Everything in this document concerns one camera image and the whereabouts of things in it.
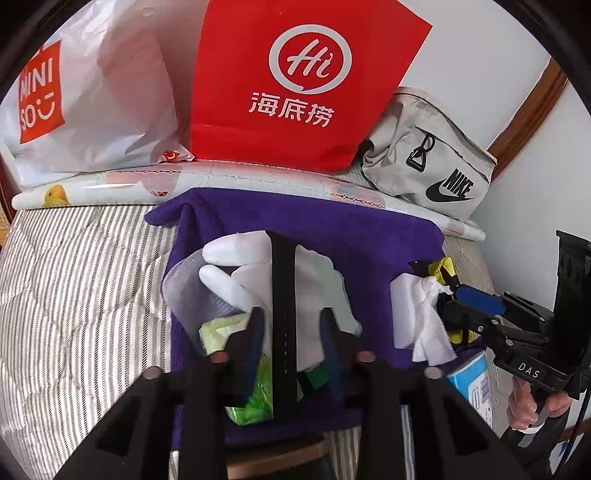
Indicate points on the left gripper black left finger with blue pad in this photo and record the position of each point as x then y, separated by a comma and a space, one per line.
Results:
133, 440

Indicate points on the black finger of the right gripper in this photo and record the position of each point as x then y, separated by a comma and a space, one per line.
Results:
466, 326

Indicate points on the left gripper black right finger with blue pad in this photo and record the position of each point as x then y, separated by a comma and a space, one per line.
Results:
411, 420

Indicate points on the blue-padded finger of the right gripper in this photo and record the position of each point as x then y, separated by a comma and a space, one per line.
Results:
485, 299

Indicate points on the white tissue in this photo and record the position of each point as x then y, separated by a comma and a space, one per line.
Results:
431, 340

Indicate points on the white mesh drawstring pouch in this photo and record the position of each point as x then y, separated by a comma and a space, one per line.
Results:
190, 301

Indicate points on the white glove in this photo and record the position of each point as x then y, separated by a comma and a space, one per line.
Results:
238, 270

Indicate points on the white foam sponge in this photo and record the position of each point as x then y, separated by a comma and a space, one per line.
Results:
410, 309

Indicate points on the green sachet packet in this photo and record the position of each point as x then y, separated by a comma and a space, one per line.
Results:
312, 379

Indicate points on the tomato sticker card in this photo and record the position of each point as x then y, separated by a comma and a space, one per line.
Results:
170, 156

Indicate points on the person's right hand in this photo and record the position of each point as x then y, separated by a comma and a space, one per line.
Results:
522, 407

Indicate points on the blue tissue pack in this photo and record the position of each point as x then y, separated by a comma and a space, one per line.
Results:
475, 379

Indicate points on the dark green tea tin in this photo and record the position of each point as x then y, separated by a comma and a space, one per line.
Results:
302, 457

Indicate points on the striped mattress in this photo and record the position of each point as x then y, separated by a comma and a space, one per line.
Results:
82, 316

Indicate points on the beige Nike waist bag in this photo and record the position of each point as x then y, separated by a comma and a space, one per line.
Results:
417, 152

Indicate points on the rolled patterned paper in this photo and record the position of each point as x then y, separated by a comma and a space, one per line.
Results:
156, 184

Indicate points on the red Haidilao paper bag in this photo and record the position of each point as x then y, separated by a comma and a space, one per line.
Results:
297, 84

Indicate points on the white Miniso plastic bag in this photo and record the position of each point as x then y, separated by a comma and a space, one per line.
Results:
96, 96

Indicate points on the brown wooden door frame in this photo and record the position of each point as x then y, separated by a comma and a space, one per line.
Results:
529, 117

